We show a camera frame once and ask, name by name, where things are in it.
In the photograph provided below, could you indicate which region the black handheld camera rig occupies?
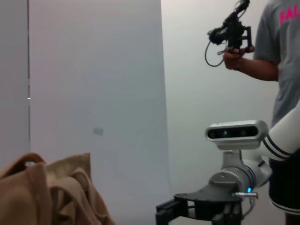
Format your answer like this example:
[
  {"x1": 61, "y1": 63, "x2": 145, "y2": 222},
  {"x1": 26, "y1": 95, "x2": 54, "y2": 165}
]
[{"x1": 205, "y1": 0, "x2": 255, "y2": 68}]

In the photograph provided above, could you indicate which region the person in grey shirt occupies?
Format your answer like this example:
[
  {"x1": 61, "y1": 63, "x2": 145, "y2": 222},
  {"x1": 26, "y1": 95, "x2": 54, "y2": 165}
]
[{"x1": 253, "y1": 0, "x2": 300, "y2": 215}]

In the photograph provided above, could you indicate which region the right gripper cable with connector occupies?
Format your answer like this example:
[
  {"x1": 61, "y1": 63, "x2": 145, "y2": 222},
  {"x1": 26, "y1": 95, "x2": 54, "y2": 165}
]
[{"x1": 235, "y1": 191, "x2": 258, "y2": 218}]

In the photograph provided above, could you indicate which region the person's hand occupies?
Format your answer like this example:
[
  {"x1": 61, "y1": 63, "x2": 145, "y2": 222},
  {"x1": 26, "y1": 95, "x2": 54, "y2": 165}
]
[{"x1": 223, "y1": 44, "x2": 242, "y2": 71}]

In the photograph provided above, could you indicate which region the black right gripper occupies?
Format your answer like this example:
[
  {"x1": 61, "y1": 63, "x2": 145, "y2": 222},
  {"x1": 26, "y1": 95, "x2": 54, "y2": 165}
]
[{"x1": 156, "y1": 190, "x2": 243, "y2": 225}]

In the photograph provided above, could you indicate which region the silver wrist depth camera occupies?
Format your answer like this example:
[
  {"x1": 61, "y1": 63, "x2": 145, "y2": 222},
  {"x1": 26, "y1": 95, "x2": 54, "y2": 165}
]
[{"x1": 205, "y1": 120, "x2": 269, "y2": 150}]

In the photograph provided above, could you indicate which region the khaki canvas food bag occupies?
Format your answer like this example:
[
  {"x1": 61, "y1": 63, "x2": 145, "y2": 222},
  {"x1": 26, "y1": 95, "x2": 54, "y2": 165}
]
[{"x1": 0, "y1": 152, "x2": 115, "y2": 225}]

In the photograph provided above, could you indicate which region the person's bare forearm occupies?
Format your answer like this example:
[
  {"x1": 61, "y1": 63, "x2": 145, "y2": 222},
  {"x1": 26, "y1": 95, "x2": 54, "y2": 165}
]
[{"x1": 236, "y1": 57, "x2": 281, "y2": 82}]

